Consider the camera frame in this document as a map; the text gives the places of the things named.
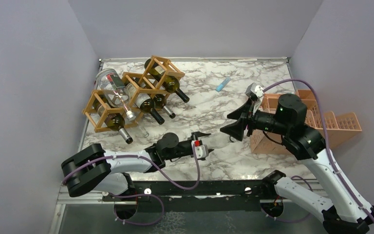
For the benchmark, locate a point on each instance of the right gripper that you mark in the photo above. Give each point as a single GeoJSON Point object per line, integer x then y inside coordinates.
{"type": "Point", "coordinates": [236, 129]}

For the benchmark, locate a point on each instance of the green wine bottle black neck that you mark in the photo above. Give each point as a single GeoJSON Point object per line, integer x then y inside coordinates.
{"type": "Point", "coordinates": [170, 84]}

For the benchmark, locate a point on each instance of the green wine bottle black top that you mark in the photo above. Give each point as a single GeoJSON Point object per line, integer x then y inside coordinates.
{"type": "Point", "coordinates": [144, 102]}

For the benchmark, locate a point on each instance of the green wine bottle brown label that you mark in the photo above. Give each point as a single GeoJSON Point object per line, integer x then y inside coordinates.
{"type": "Point", "coordinates": [160, 101]}

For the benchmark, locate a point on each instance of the green wine bottle silver neck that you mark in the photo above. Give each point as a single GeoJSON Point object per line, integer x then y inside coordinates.
{"type": "Point", "coordinates": [114, 122]}

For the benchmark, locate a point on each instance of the clear round glass bottle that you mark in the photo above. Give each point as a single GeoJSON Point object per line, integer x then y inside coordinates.
{"type": "Point", "coordinates": [115, 91]}

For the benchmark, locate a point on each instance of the clear slim glass bottle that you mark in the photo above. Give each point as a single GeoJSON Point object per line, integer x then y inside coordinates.
{"type": "Point", "coordinates": [220, 142]}

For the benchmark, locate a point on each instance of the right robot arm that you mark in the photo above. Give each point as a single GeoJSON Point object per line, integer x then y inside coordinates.
{"type": "Point", "coordinates": [343, 210]}

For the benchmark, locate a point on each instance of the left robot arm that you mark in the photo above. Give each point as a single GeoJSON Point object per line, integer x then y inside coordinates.
{"type": "Point", "coordinates": [94, 169]}

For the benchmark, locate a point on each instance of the wooden wine rack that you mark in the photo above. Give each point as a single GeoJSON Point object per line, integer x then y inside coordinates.
{"type": "Point", "coordinates": [156, 88]}

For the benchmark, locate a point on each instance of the orange plastic crate rack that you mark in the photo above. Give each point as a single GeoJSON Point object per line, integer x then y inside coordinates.
{"type": "Point", "coordinates": [339, 128]}

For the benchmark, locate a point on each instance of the blue highlighter pen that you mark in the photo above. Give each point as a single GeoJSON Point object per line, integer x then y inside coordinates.
{"type": "Point", "coordinates": [223, 84]}

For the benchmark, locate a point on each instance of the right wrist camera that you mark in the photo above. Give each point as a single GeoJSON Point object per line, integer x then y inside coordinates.
{"type": "Point", "coordinates": [255, 94]}

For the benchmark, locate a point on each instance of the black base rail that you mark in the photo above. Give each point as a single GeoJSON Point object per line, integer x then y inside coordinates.
{"type": "Point", "coordinates": [209, 196]}

